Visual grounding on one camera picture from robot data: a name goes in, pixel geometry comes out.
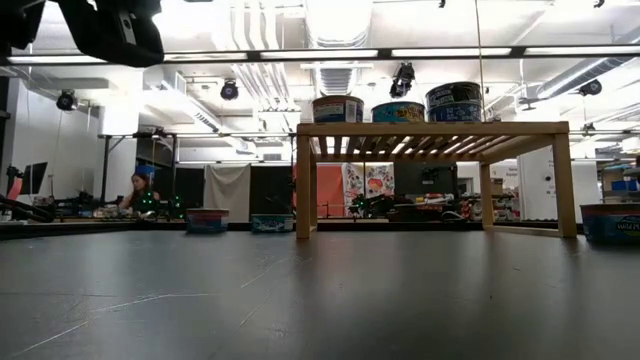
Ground gold-lid can white label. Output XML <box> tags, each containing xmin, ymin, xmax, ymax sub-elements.
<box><xmin>311</xmin><ymin>95</ymin><xmax>366</xmax><ymax>124</ymax></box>

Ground light blue tuna can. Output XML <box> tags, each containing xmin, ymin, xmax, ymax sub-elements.
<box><xmin>370</xmin><ymin>101</ymin><xmax>427</xmax><ymax>124</ymax></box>

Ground wooden slatted shelf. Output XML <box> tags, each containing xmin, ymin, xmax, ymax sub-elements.
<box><xmin>294</xmin><ymin>121</ymin><xmax>579</xmax><ymax>240</ymax></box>

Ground colourful poster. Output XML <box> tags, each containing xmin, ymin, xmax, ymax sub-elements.
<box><xmin>341</xmin><ymin>162</ymin><xmax>396</xmax><ymax>204</ymax></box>

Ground black robot green lights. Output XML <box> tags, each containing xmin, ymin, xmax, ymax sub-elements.
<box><xmin>347</xmin><ymin>193</ymin><xmax>396</xmax><ymax>221</ymax></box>

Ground teal white label can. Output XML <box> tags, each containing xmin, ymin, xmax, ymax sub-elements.
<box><xmin>250</xmin><ymin>213</ymin><xmax>296</xmax><ymax>234</ymax></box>

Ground white hanging cloth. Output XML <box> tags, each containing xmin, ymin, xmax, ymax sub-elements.
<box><xmin>203</xmin><ymin>163</ymin><xmax>251</xmax><ymax>210</ymax></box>

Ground black background screen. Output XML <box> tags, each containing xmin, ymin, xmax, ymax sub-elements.
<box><xmin>394</xmin><ymin>162</ymin><xmax>459</xmax><ymax>201</ymax></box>

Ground black table mat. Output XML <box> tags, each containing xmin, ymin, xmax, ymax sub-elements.
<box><xmin>0</xmin><ymin>228</ymin><xmax>640</xmax><ymax>360</ymax></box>

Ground pink and blue label can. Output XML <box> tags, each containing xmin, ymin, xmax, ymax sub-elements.
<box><xmin>186</xmin><ymin>207</ymin><xmax>231</xmax><ymax>234</ymax></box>

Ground person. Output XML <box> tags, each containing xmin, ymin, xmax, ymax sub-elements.
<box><xmin>119</xmin><ymin>172</ymin><xmax>161</xmax><ymax>219</ymax></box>

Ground black metal rack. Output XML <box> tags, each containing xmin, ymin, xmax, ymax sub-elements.
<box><xmin>97</xmin><ymin>130</ymin><xmax>179</xmax><ymax>209</ymax></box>

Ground black monitor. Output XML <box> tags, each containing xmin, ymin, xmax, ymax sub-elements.
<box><xmin>17</xmin><ymin>160</ymin><xmax>50</xmax><ymax>196</ymax></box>

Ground blue Wild Planet can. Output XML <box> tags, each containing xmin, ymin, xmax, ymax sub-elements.
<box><xmin>579</xmin><ymin>203</ymin><xmax>640</xmax><ymax>245</ymax></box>

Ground orange wall panel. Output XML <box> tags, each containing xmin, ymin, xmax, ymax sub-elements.
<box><xmin>317</xmin><ymin>164</ymin><xmax>347</xmax><ymax>219</ymax></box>

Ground black ceiling camera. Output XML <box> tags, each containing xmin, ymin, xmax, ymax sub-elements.
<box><xmin>388</xmin><ymin>62</ymin><xmax>416</xmax><ymax>100</ymax></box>
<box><xmin>578</xmin><ymin>78</ymin><xmax>604</xmax><ymax>98</ymax></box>
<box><xmin>219</xmin><ymin>79</ymin><xmax>240</xmax><ymax>101</ymax></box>
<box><xmin>55</xmin><ymin>88</ymin><xmax>79</xmax><ymax>112</ymax></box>

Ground thin hanging cable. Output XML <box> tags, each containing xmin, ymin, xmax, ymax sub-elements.
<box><xmin>473</xmin><ymin>0</ymin><xmax>488</xmax><ymax>122</ymax></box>

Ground black hose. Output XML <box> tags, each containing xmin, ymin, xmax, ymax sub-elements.
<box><xmin>0</xmin><ymin>194</ymin><xmax>55</xmax><ymax>225</ymax></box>

